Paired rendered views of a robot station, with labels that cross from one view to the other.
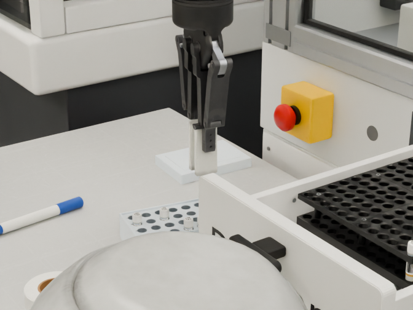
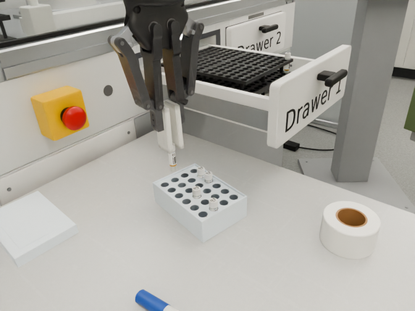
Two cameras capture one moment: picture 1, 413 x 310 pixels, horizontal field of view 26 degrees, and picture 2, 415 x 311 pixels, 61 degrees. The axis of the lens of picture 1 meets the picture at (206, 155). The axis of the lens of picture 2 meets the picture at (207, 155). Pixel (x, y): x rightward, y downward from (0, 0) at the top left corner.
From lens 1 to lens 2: 125 cm
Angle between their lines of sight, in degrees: 90
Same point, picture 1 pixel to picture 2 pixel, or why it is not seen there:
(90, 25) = not seen: outside the picture
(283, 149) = (28, 173)
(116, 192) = (99, 278)
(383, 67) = (105, 37)
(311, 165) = (63, 158)
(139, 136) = not seen: outside the picture
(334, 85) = (64, 79)
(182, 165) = (51, 229)
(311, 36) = (26, 50)
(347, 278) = (343, 54)
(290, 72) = (8, 102)
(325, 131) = not seen: hidden behind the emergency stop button
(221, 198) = (293, 84)
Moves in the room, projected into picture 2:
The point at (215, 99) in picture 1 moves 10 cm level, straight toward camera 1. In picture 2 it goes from (193, 63) to (260, 55)
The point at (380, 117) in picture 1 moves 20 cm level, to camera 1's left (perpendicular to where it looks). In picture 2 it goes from (110, 75) to (117, 114)
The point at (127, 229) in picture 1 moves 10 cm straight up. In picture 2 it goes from (222, 215) to (220, 152)
